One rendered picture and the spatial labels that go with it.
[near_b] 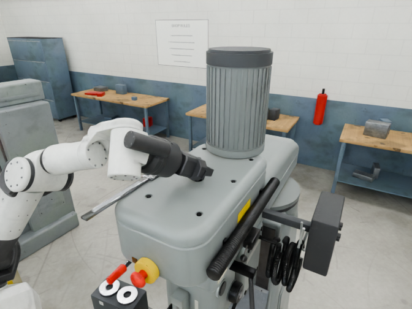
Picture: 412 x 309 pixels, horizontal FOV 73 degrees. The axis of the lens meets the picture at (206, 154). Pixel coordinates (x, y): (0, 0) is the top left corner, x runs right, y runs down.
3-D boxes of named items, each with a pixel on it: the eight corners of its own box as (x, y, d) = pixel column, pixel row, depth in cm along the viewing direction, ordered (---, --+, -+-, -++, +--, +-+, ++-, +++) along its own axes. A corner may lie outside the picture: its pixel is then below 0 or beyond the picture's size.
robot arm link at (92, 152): (147, 165, 58) (99, 171, 64) (149, 125, 61) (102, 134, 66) (127, 157, 53) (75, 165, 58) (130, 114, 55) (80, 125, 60)
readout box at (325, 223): (330, 279, 91) (343, 228, 82) (301, 268, 95) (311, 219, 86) (336, 241, 107) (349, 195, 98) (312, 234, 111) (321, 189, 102)
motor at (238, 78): (251, 164, 84) (260, 52, 71) (195, 151, 93) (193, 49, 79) (271, 142, 100) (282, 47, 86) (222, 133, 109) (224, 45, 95)
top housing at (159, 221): (197, 301, 60) (197, 244, 53) (111, 256, 72) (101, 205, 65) (267, 195, 97) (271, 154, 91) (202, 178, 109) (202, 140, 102)
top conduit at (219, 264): (219, 284, 59) (219, 272, 58) (202, 276, 61) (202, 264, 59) (279, 187, 95) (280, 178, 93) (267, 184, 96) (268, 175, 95)
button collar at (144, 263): (155, 288, 63) (152, 268, 61) (135, 278, 66) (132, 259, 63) (160, 282, 65) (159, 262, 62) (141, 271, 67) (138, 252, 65)
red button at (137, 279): (142, 293, 61) (140, 280, 59) (129, 286, 63) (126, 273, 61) (152, 282, 63) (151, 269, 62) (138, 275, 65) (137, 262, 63)
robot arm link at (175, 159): (168, 174, 77) (133, 167, 68) (181, 141, 77) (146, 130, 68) (198, 192, 69) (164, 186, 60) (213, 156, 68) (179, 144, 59)
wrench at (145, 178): (89, 223, 59) (89, 220, 59) (77, 217, 61) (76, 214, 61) (161, 175, 78) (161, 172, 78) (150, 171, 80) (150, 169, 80)
